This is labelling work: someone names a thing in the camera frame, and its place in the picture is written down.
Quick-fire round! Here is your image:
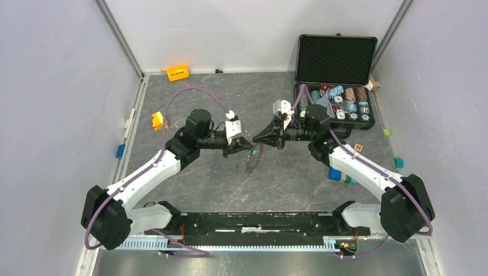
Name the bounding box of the orange toothed block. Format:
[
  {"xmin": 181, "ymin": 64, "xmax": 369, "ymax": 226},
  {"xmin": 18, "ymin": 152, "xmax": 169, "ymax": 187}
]
[{"xmin": 166, "ymin": 64, "xmax": 190, "ymax": 82}]

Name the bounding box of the blue green white brick stack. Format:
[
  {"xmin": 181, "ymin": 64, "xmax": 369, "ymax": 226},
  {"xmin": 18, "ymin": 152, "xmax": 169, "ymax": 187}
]
[{"xmin": 329, "ymin": 168, "xmax": 357, "ymax": 185}]

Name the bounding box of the white toothed cable rail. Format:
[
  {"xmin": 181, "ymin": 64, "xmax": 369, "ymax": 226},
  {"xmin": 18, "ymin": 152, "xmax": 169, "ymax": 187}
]
[{"xmin": 100, "ymin": 237, "xmax": 344, "ymax": 252}]

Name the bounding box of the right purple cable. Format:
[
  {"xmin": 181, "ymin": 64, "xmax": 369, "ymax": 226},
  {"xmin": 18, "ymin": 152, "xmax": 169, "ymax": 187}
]
[{"xmin": 290, "ymin": 83, "xmax": 434, "ymax": 260}]

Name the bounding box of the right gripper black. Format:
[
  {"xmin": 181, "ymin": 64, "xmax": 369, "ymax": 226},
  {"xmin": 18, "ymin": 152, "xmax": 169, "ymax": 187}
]
[{"xmin": 253, "ymin": 115, "xmax": 315, "ymax": 150}]

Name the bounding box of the wooden letter H cube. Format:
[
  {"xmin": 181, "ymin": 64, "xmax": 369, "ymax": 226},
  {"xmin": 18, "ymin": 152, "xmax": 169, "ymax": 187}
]
[{"xmin": 353, "ymin": 143, "xmax": 364, "ymax": 154}]

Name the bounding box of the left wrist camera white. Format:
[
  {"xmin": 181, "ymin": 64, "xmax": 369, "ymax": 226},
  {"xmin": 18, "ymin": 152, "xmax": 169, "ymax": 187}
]
[{"xmin": 225, "ymin": 110, "xmax": 243, "ymax": 145}]

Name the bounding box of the yellow orange brick stack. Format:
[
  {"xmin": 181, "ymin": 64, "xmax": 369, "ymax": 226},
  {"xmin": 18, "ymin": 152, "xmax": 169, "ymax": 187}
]
[{"xmin": 152, "ymin": 112, "xmax": 170, "ymax": 131}]

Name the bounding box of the playing card deck blue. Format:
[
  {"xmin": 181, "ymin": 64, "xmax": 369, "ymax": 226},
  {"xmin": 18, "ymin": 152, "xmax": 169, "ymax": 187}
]
[{"xmin": 315, "ymin": 97, "xmax": 335, "ymax": 118}]

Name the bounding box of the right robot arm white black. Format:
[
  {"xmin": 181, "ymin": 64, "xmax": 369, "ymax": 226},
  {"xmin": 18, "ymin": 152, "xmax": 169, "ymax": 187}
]
[{"xmin": 252, "ymin": 100, "xmax": 435, "ymax": 243}]

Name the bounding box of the blue cube left rail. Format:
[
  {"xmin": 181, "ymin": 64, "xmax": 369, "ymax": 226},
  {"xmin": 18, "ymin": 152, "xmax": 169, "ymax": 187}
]
[{"xmin": 116, "ymin": 144, "xmax": 125, "ymax": 159}]

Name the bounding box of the wooden block behind case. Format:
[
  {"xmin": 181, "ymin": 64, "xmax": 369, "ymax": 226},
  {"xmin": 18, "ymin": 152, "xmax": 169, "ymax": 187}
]
[{"xmin": 365, "ymin": 75, "xmax": 382, "ymax": 91}]

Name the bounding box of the black poker chip case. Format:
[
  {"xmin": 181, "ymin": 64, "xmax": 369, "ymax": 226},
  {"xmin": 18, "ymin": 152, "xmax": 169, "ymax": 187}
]
[{"xmin": 293, "ymin": 34, "xmax": 378, "ymax": 137}]

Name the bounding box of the teal cube right edge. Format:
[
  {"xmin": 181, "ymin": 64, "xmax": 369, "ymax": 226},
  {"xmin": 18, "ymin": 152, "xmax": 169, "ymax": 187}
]
[{"xmin": 394, "ymin": 157, "xmax": 404, "ymax": 169}]

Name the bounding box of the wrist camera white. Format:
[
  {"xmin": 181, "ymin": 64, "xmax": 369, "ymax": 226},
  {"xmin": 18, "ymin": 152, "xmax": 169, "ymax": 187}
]
[
  {"xmin": 272, "ymin": 99, "xmax": 293, "ymax": 116},
  {"xmin": 225, "ymin": 110, "xmax": 243, "ymax": 145}
]

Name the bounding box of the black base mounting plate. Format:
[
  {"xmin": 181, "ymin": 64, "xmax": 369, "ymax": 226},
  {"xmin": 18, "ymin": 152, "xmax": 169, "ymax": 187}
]
[{"xmin": 162, "ymin": 212, "xmax": 371, "ymax": 246}]

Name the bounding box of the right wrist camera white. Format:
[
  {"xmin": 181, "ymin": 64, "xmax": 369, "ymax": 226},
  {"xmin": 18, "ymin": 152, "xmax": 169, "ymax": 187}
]
[{"xmin": 272, "ymin": 99, "xmax": 293, "ymax": 116}]

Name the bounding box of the purple cable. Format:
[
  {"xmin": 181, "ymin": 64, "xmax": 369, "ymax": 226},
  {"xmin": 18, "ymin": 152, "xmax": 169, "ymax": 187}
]
[
  {"xmin": 83, "ymin": 86, "xmax": 233, "ymax": 258},
  {"xmin": 290, "ymin": 83, "xmax": 434, "ymax": 260}
]

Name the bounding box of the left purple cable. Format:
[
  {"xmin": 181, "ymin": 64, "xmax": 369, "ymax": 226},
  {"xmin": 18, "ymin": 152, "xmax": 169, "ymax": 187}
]
[{"xmin": 83, "ymin": 86, "xmax": 233, "ymax": 258}]

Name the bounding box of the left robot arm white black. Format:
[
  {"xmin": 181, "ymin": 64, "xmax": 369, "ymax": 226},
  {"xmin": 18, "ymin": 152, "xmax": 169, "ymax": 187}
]
[{"xmin": 81, "ymin": 109, "xmax": 250, "ymax": 250}]

